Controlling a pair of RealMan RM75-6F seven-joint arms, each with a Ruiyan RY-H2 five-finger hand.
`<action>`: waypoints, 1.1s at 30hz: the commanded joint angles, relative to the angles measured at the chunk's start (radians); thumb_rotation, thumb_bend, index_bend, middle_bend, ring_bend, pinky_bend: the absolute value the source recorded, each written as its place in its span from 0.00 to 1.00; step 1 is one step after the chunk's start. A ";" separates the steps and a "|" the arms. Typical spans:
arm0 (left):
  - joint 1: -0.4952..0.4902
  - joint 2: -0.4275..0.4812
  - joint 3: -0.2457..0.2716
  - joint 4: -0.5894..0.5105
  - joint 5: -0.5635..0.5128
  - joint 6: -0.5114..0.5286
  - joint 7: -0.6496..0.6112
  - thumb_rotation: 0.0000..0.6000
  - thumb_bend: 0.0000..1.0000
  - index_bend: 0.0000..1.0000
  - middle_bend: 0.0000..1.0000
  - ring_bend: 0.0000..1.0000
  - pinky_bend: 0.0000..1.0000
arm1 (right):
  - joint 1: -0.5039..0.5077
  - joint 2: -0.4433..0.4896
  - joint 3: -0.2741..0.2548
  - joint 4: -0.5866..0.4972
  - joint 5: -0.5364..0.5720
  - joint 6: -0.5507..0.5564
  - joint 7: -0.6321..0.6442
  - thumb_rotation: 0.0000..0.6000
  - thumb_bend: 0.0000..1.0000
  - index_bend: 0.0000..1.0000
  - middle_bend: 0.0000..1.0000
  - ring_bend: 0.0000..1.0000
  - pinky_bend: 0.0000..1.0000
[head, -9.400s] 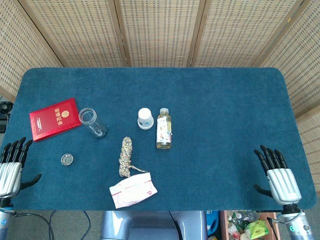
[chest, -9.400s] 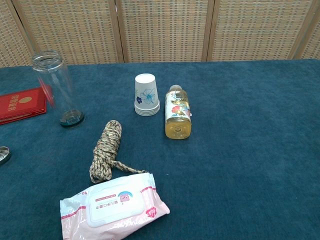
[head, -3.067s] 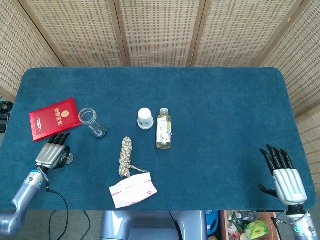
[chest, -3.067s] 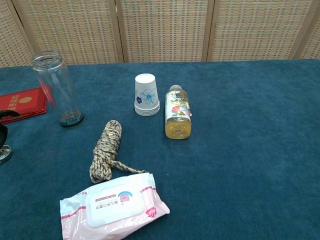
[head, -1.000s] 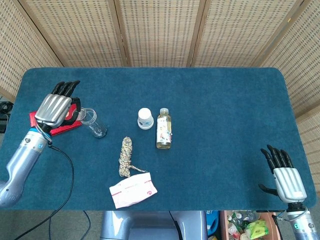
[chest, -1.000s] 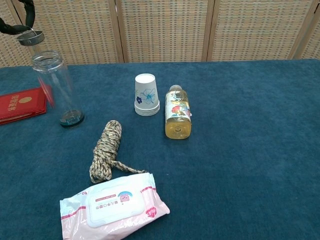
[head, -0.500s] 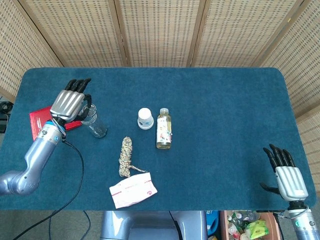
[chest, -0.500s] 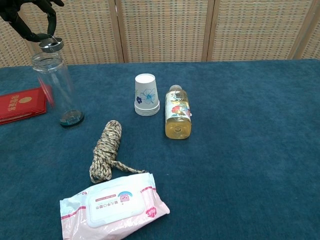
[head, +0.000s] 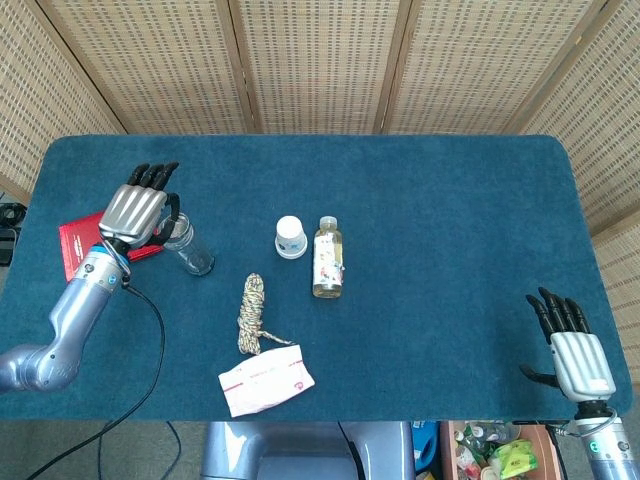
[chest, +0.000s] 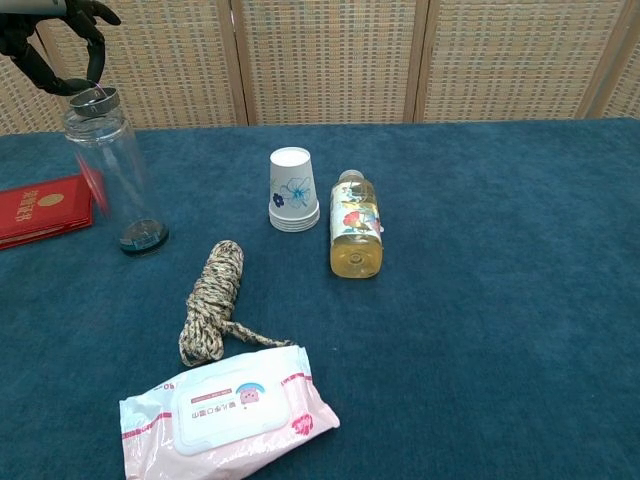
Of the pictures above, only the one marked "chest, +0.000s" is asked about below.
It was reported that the stack of floral paper cups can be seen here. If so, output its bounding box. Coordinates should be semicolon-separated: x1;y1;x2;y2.
267;146;322;235

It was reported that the woven rattan folding screen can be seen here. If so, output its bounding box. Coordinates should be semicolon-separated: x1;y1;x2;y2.
0;0;640;137

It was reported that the blue carpet table cloth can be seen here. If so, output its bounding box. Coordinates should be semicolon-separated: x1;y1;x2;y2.
0;116;640;480

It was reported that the red certificate book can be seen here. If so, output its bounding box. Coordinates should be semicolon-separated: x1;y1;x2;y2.
0;174;96;251

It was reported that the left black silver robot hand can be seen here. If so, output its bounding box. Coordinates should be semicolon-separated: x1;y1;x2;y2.
0;0;123;98

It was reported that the yellow tea drink bottle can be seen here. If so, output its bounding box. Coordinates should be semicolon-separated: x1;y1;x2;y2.
329;168;386;280

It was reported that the coiled braided rope bundle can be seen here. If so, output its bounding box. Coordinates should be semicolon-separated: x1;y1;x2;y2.
178;239;297;368

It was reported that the clear glass jar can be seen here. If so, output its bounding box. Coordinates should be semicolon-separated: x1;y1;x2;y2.
62;102;171;257

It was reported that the pink wet wipes pack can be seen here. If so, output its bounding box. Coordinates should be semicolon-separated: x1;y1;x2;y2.
118;343;342;480

